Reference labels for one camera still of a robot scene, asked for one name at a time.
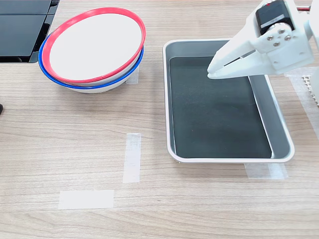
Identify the red-rimmed white plate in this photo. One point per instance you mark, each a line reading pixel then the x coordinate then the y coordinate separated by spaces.
pixel 94 44

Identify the steel tray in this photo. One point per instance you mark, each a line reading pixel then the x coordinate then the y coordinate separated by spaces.
pixel 279 117

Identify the black tray mat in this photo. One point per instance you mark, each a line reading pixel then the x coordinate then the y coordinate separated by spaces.
pixel 211 112

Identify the short translucent tape piece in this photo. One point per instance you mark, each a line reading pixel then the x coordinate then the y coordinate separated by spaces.
pixel 133 77

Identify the blue-rimmed white plate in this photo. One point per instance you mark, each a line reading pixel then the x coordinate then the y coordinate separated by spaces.
pixel 92 89

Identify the long translucent tape strip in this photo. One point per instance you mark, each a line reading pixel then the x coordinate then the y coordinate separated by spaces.
pixel 132 159

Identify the wide translucent tape strip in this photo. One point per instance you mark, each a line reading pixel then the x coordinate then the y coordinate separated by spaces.
pixel 86 199

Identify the black flat device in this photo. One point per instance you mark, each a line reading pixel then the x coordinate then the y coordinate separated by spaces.
pixel 20 30

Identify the small dark object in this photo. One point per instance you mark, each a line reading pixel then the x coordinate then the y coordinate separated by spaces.
pixel 1 109

